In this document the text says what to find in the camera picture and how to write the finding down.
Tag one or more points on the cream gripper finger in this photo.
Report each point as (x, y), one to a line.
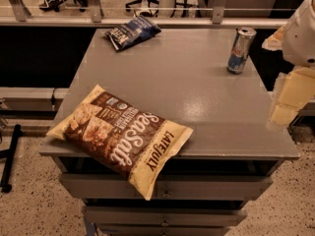
(275, 41)
(291, 93)

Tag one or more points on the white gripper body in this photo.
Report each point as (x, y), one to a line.
(301, 39)

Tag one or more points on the redbull can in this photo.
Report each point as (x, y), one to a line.
(240, 50)

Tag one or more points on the blue chip bag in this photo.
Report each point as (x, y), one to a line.
(129, 34)

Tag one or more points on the brown Late July chip bag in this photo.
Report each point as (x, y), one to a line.
(132, 142)

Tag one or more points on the grey drawer cabinet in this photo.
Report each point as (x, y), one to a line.
(179, 75)

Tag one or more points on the upper grey drawer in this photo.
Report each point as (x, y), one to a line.
(169, 187)

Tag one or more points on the grey drawer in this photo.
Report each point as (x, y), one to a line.
(163, 217)
(169, 187)

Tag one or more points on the metal railing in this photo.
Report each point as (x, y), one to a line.
(17, 13)

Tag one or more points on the lower grey drawer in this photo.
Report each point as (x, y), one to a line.
(163, 217)

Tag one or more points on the black pole on floor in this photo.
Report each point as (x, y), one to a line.
(8, 154)

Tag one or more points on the grey wall ledge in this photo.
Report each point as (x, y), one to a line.
(31, 99)

